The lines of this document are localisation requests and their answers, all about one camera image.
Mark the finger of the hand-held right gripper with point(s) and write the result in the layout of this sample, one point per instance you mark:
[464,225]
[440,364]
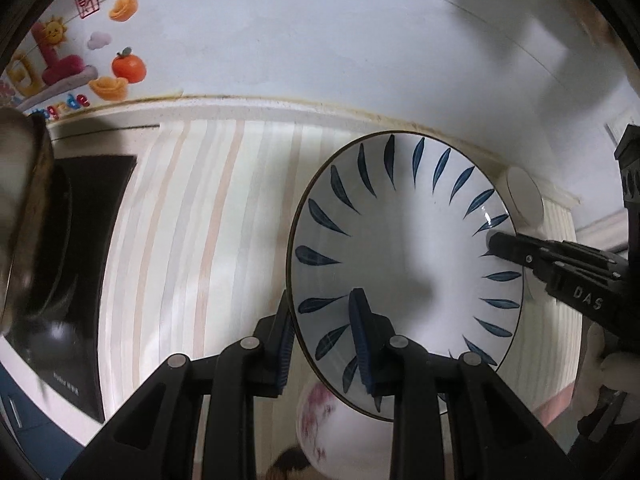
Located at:
[515,252]

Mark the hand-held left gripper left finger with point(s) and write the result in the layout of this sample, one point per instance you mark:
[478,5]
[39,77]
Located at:
[284,355]

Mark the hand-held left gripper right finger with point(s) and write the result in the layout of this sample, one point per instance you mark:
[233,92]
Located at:
[361,345]

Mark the white plate with blue leaves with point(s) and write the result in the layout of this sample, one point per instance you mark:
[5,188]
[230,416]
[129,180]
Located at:
[415,240]

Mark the person's right hand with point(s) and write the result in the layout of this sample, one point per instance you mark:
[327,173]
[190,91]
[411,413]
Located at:
[617,370]

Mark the small white round dish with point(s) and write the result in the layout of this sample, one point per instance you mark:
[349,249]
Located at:
[525,196]

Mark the white bowl with pink flowers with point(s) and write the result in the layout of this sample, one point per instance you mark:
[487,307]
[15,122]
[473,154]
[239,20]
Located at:
[345,440]

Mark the striped counter mat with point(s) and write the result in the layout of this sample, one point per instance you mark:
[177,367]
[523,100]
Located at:
[210,220]

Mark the black induction cooktop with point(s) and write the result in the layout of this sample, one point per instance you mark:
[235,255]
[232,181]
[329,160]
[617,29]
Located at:
[75,280]

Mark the blue cabinet front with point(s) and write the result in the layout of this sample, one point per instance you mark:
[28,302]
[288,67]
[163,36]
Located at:
[30,405]

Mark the metal pot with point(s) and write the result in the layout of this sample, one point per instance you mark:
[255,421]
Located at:
[22,210]

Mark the white wall socket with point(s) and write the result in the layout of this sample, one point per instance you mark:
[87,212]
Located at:
[619,131]

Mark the colourful cartoon wall sticker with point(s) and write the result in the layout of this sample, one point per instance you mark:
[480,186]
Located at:
[65,65]

